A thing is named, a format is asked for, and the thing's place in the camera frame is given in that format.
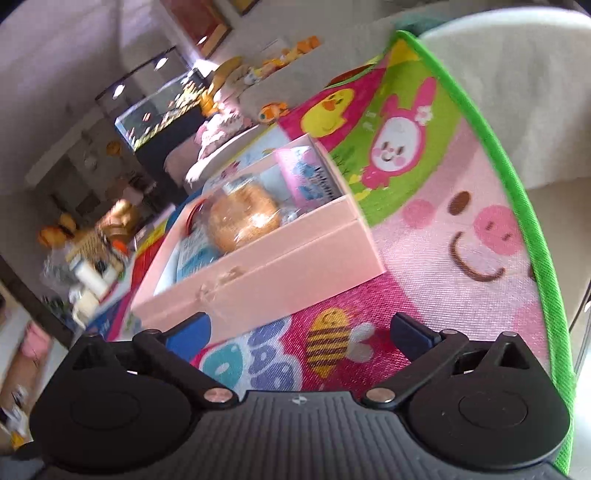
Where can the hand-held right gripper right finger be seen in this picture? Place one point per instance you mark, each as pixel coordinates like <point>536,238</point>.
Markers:
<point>411,334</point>

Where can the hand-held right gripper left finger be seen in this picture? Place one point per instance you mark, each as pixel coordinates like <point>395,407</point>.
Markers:
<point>191,332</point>

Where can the blue wipes packet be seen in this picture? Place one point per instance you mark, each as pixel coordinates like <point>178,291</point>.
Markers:
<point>194,254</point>

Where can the pink cardboard box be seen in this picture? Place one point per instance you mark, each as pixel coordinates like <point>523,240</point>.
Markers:
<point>286,272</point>

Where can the bagged round bread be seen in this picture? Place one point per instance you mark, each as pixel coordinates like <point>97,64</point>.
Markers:
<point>242,217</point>

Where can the pink packet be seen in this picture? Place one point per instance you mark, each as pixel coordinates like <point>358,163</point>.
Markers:
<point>300,175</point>

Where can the white thermos bottle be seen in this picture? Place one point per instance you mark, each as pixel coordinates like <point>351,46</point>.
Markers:
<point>87,277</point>

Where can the colourful cartoon play mat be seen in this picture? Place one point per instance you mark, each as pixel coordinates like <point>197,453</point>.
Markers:
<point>461,207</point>

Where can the clear plastic bag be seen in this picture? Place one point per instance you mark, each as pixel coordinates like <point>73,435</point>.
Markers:
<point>55,272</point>

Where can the large yellow plush toy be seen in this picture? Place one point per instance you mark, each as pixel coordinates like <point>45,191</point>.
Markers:
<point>55,230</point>

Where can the black fish tank cabinet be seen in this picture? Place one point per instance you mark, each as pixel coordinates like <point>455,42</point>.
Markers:
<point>161,152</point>

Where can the pink patterned blanket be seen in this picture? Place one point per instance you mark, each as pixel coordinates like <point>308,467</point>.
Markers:
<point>221,131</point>

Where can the glass fish tank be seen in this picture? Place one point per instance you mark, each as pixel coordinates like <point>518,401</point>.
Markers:
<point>157,115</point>

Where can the small yellow plush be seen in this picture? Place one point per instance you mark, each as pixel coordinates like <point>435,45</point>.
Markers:
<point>210,101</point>

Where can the orange fish plush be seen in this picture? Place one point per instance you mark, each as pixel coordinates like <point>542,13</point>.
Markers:
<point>272,113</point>

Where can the yellow pillow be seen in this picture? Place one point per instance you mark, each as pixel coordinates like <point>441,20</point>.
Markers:
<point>228,69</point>

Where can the yellow duck plush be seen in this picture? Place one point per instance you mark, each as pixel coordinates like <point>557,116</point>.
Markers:
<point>295,50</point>

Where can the framed wall picture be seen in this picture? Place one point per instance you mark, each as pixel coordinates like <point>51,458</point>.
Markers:
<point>198,23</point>

